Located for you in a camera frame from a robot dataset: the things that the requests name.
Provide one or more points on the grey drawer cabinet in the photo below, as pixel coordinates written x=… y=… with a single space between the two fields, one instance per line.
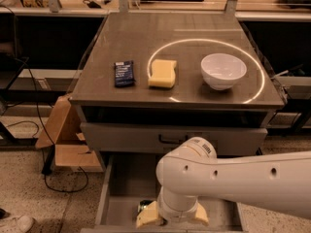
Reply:
x=186 y=38

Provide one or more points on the white bowl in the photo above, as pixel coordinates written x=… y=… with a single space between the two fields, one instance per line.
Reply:
x=222 y=71

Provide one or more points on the yellow sponge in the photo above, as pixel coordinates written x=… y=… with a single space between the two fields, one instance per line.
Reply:
x=163 y=73

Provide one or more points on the dark side shelf unit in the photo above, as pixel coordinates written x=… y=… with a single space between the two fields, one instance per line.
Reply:
x=28 y=95

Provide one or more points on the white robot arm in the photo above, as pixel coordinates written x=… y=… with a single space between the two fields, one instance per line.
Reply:
x=277 y=182

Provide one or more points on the open grey middle drawer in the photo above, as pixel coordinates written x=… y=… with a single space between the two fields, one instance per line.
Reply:
x=129 y=179

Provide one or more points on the dark blue snack bar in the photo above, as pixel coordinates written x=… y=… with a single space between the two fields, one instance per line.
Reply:
x=124 y=73

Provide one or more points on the white shoe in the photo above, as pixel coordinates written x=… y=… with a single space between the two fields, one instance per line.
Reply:
x=16 y=224

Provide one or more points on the brown cardboard box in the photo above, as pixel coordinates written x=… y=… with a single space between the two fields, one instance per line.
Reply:
x=62 y=131

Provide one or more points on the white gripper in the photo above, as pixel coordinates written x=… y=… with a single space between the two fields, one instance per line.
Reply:
x=179 y=216

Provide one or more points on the grey upper drawer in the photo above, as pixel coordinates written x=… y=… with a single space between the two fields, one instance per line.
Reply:
x=144 y=138

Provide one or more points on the green soda can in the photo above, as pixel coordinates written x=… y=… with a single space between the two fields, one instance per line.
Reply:
x=143 y=205

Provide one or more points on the black drawer handle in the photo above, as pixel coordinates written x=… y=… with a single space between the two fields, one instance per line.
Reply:
x=163 y=140

